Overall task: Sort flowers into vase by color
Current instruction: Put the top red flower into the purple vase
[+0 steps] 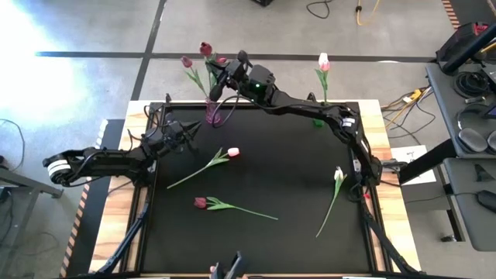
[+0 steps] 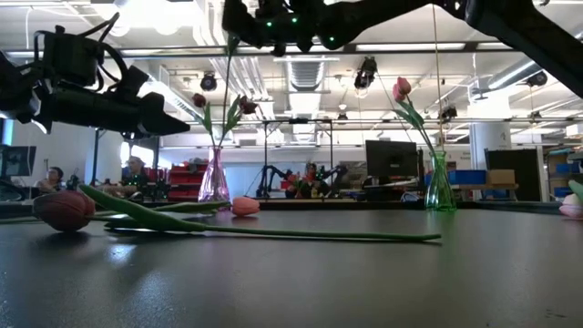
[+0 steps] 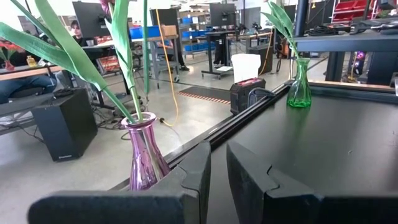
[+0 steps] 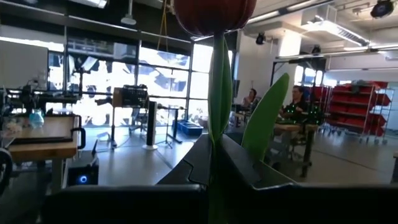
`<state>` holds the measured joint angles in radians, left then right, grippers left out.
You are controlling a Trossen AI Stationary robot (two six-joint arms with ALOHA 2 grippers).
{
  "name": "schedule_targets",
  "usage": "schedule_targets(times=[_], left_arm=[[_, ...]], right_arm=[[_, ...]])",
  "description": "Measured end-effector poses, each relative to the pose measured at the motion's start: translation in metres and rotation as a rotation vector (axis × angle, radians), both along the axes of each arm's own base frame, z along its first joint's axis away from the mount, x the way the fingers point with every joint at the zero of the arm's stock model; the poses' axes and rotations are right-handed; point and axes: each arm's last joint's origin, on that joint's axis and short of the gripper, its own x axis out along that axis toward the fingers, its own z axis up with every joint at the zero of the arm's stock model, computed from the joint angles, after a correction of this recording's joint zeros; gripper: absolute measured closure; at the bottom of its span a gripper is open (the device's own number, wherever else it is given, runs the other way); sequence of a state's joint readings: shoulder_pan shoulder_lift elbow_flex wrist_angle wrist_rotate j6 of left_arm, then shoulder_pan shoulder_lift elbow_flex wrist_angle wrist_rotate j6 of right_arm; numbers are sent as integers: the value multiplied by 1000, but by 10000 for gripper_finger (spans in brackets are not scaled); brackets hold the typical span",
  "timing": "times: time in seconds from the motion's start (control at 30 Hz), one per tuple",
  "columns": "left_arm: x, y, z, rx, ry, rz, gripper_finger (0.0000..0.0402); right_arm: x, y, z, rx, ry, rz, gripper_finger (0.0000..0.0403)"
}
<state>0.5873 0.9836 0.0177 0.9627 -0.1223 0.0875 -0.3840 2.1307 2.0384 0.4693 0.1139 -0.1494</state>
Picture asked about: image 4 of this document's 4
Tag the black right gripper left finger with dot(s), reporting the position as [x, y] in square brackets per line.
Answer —
[124, 205]

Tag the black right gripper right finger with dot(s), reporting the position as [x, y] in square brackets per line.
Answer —
[311, 205]

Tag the dark red artificial tulip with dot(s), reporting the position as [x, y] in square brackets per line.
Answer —
[217, 15]

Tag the blue glass vase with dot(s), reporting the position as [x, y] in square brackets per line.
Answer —
[36, 119]

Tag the black computer tower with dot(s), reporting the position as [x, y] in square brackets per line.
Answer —
[82, 169]

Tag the background robot station table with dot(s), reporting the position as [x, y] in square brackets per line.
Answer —
[295, 127]

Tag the black tower fan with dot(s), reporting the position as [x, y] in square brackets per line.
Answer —
[151, 124]

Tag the background robot arms green lights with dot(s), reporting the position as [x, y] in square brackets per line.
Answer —
[314, 113]

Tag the wooden workbench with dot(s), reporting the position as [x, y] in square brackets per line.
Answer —
[46, 151]

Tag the blue floor bin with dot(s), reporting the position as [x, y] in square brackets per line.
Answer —
[189, 128]

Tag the person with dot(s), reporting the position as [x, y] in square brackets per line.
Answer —
[297, 101]
[250, 98]

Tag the red bins shelf rack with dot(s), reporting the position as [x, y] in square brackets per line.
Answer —
[351, 105]

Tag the black stand table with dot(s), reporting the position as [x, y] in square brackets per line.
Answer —
[174, 109]

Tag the black crate on box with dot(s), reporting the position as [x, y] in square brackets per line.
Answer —
[132, 96]

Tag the black background robot rig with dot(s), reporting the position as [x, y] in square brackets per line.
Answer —
[31, 98]

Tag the white ceiling air vent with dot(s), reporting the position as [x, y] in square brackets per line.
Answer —
[335, 29]

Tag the white pendant lamp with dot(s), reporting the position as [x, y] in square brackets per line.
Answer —
[128, 19]

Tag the black ceiling camera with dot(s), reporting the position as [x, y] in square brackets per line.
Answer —
[260, 39]
[382, 7]
[316, 49]

